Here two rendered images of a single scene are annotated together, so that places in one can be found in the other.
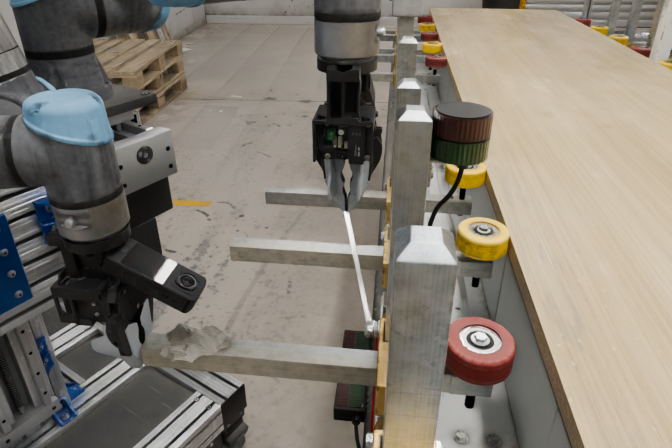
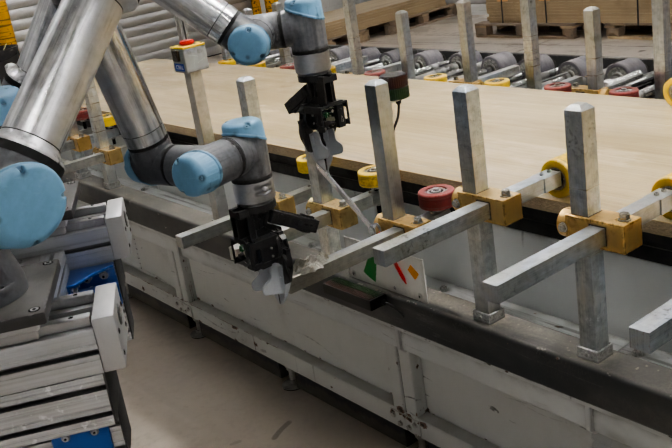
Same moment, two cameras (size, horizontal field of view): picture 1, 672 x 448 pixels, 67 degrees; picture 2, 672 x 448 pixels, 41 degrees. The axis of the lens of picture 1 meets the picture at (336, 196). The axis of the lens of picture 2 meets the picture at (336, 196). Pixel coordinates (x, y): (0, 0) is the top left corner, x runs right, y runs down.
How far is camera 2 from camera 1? 145 cm
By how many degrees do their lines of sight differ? 40
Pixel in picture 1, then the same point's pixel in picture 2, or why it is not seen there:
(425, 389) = (480, 140)
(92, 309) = (270, 253)
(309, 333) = not seen: outside the picture
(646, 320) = not seen: hidden behind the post
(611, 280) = (452, 159)
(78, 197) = (267, 171)
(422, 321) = (474, 112)
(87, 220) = (270, 185)
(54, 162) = (259, 152)
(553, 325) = (453, 177)
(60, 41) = not seen: hidden behind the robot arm
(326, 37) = (313, 62)
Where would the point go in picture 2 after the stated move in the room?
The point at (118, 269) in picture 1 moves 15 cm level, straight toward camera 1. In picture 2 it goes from (281, 216) to (359, 214)
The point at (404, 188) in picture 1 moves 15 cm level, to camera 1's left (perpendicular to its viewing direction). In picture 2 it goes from (384, 120) to (332, 141)
